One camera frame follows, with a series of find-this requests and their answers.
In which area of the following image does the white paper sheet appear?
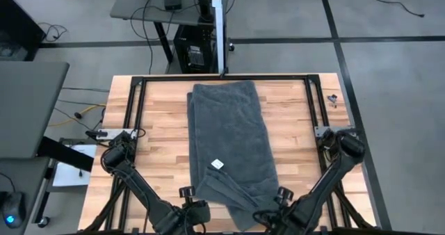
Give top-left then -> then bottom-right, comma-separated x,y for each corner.
51,144 -> 97,187

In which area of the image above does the white vertical post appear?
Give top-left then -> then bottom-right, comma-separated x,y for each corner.
212,0 -> 227,75

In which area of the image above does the coiled black cable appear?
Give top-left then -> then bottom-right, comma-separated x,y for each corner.
38,22 -> 70,42

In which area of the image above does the black mouse with blue light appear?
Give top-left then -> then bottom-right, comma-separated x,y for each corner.
1,191 -> 27,229

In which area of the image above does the black monitor stand pole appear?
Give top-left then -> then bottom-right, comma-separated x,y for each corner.
197,0 -> 213,22

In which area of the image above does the black floor cable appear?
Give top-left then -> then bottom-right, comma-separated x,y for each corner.
370,0 -> 426,19

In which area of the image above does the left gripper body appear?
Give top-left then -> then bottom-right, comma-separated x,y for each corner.
173,200 -> 212,234

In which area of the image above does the black aluminium table frame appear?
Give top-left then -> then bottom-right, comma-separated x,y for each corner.
83,74 -> 380,235

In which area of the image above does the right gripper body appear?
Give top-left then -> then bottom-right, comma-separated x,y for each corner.
255,200 -> 307,235

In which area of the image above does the small grey desk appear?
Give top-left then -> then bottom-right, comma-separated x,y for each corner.
0,156 -> 51,235

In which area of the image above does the grey desk with black legs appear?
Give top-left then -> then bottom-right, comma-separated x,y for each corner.
110,0 -> 218,65

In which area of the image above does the large grey desk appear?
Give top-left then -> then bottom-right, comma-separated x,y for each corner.
0,60 -> 70,159

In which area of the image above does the black computer tower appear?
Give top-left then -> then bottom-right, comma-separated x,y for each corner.
173,24 -> 220,74

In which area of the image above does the black cabinet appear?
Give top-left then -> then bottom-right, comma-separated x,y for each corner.
0,0 -> 46,61

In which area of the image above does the grey terry towel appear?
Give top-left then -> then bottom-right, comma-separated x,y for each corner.
186,81 -> 281,232

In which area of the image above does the black desk foot bar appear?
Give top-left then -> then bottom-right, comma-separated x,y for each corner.
36,136 -> 95,172

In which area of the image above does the black hanging desk cable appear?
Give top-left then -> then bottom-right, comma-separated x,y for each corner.
130,0 -> 175,74

